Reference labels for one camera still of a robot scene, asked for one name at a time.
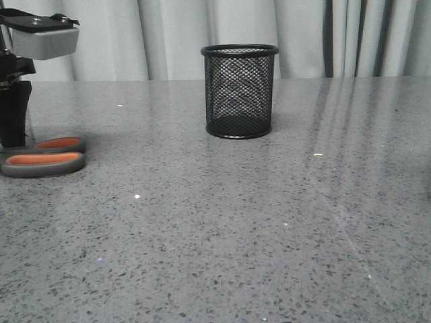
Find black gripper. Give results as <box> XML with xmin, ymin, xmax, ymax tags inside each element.
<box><xmin>1</xmin><ymin>49</ymin><xmax>36</xmax><ymax>148</ymax></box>

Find grey orange handled scissors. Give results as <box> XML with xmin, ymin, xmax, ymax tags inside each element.
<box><xmin>1</xmin><ymin>137</ymin><xmax>86</xmax><ymax>178</ymax></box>

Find grey curtain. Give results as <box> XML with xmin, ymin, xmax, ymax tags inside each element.
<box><xmin>4</xmin><ymin>1</ymin><xmax>430</xmax><ymax>81</ymax></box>

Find black mesh pen cup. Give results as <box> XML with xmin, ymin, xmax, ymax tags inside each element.
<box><xmin>201</xmin><ymin>44</ymin><xmax>279</xmax><ymax>139</ymax></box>

